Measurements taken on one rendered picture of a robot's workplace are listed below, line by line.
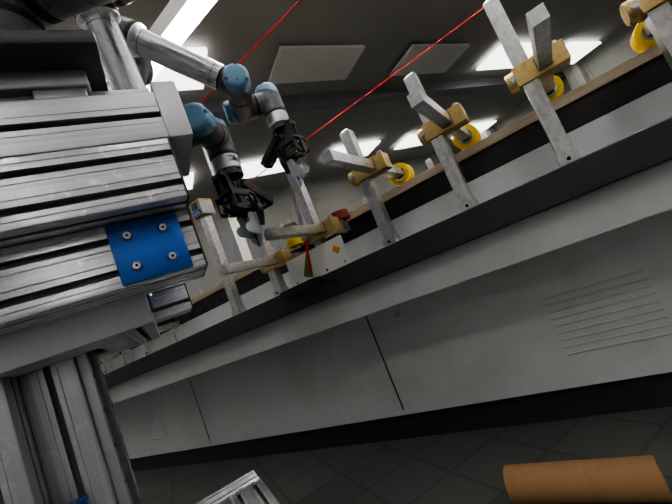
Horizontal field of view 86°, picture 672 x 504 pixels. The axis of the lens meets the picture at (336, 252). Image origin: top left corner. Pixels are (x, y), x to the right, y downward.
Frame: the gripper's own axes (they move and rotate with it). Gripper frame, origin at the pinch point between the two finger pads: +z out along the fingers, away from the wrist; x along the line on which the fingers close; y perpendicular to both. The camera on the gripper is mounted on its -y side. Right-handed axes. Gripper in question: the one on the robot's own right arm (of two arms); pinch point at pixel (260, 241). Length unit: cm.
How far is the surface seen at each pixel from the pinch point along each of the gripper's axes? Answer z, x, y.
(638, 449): 83, 58, -36
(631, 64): -6, 93, -52
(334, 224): -1.5, 5.0, -31.3
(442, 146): -6, 46, -31
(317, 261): 7.3, -6.5, -30.5
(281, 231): -1.8, 1.5, -8.0
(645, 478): 76, 58, -16
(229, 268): 0.1, -23.5, -7.7
